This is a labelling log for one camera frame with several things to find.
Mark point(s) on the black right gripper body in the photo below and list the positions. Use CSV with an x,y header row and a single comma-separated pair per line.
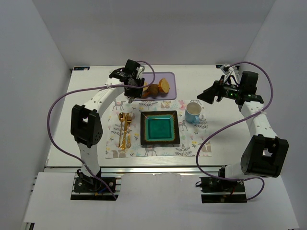
x,y
218,91

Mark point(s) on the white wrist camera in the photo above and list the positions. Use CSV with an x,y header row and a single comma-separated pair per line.
x,y
140,72
226,69

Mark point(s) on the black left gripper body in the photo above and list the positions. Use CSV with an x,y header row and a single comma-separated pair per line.
x,y
134,90

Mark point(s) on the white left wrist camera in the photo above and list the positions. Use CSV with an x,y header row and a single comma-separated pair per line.
x,y
140,72

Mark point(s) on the orange bread half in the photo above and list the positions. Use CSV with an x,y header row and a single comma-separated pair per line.
x,y
163,86

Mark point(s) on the gold fork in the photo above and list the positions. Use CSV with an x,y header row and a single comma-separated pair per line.
x,y
129,121

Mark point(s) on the aluminium table rail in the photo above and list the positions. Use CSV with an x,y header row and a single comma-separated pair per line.
x,y
123,170

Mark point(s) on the animal print placemat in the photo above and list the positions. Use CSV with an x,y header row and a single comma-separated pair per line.
x,y
191,135

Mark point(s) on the blue label sticker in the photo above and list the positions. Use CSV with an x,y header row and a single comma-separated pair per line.
x,y
81,68

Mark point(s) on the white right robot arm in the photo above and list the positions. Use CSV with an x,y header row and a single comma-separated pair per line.
x,y
265,153

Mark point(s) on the black teal square plate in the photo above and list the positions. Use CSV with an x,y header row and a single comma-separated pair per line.
x,y
159,128

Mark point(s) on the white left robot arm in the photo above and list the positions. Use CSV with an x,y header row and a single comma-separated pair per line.
x,y
86,126

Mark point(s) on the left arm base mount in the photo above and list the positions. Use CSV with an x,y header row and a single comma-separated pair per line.
x,y
81,190

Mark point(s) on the yellow bread slice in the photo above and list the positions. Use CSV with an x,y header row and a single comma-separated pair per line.
x,y
145,92

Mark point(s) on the light blue mug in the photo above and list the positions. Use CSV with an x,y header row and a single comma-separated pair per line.
x,y
192,113

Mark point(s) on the dark brown muffin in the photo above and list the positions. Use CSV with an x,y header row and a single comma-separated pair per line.
x,y
153,90

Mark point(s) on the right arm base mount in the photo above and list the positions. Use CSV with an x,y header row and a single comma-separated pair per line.
x,y
214,191

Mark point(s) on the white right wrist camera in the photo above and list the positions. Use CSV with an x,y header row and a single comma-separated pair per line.
x,y
226,69

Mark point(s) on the gold spoon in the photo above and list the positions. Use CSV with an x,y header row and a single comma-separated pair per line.
x,y
121,117

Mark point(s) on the lavender plastic tray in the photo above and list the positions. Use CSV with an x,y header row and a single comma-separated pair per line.
x,y
172,95

